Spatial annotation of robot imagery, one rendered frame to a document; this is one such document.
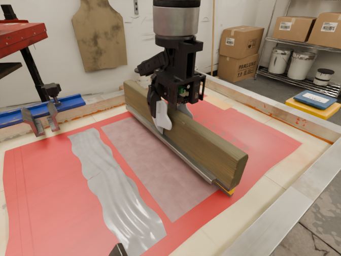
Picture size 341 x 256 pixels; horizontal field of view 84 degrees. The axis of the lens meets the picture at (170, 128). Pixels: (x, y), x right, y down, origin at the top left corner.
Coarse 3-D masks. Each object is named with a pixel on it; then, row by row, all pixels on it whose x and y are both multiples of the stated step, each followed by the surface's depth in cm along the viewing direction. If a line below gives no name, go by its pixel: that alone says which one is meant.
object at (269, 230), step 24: (120, 96) 62; (240, 96) 64; (288, 120) 54; (312, 120) 50; (336, 144) 42; (312, 168) 36; (336, 168) 36; (288, 192) 32; (312, 192) 32; (264, 216) 28; (288, 216) 28; (240, 240) 25; (264, 240) 25
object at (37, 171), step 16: (128, 112) 60; (208, 112) 60; (224, 112) 60; (80, 128) 53; (96, 128) 53; (112, 128) 53; (128, 128) 53; (144, 128) 53; (32, 144) 47; (48, 144) 47; (64, 144) 47; (112, 144) 47; (128, 144) 47; (144, 144) 47; (160, 144) 47; (16, 160) 43; (32, 160) 43; (48, 160) 43; (64, 160) 43; (128, 160) 43; (16, 176) 39; (32, 176) 39; (48, 176) 39; (64, 176) 39; (80, 176) 39; (16, 192) 36; (32, 192) 36; (48, 192) 36; (16, 208) 33
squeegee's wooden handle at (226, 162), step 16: (128, 80) 56; (128, 96) 55; (144, 96) 48; (144, 112) 50; (176, 112) 41; (176, 128) 40; (192, 128) 36; (192, 144) 37; (208, 144) 33; (224, 144) 32; (208, 160) 35; (224, 160) 31; (240, 160) 29; (224, 176) 32; (240, 176) 33
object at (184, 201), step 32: (224, 128) 53; (256, 128) 53; (160, 160) 43; (256, 160) 43; (64, 192) 36; (160, 192) 36; (192, 192) 36; (32, 224) 31; (64, 224) 31; (96, 224) 31; (192, 224) 31
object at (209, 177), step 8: (136, 112) 53; (144, 120) 50; (152, 128) 47; (160, 136) 44; (168, 144) 42; (176, 144) 42; (176, 152) 40; (184, 152) 40; (184, 160) 39; (192, 160) 38; (192, 168) 37; (200, 168) 36; (208, 176) 34
